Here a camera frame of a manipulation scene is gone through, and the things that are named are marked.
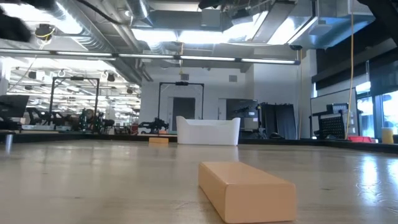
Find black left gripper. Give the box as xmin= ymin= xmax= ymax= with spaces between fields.
xmin=198 ymin=0 xmax=226 ymax=9

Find black curtain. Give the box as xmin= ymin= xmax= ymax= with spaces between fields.
xmin=259 ymin=103 xmax=297 ymax=140

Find black monitor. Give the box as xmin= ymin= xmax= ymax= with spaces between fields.
xmin=0 ymin=94 xmax=30 ymax=119

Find yellow cup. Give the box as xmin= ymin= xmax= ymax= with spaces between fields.
xmin=381 ymin=127 xmax=395 ymax=145

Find black aluminium table frame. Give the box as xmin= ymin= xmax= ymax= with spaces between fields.
xmin=0 ymin=132 xmax=398 ymax=154

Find red tray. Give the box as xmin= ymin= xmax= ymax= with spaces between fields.
xmin=346 ymin=135 xmax=373 ymax=144

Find black yellow ceiling cable reel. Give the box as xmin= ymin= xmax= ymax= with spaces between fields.
xmin=34 ymin=24 xmax=57 ymax=42

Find black equipment rack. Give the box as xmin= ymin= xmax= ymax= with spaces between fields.
xmin=225 ymin=99 xmax=259 ymax=138

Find black looped cable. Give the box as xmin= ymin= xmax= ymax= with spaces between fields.
xmin=75 ymin=0 xmax=123 ymax=26

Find black background robot arms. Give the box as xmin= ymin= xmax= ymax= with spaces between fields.
xmin=137 ymin=117 xmax=170 ymax=135

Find black perforated cart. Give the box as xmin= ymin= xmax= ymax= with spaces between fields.
xmin=308 ymin=102 xmax=359 ymax=140

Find white board panel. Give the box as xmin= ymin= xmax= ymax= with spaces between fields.
xmin=309 ymin=87 xmax=358 ymax=138

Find white plastic bin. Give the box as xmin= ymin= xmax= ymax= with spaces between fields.
xmin=175 ymin=115 xmax=241 ymax=146

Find long ceiling light bar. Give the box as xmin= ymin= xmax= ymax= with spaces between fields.
xmin=0 ymin=49 xmax=301 ymax=66

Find black gantry frame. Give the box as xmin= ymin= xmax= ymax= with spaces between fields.
xmin=157 ymin=81 xmax=205 ymax=135
xmin=47 ymin=77 xmax=101 ymax=126

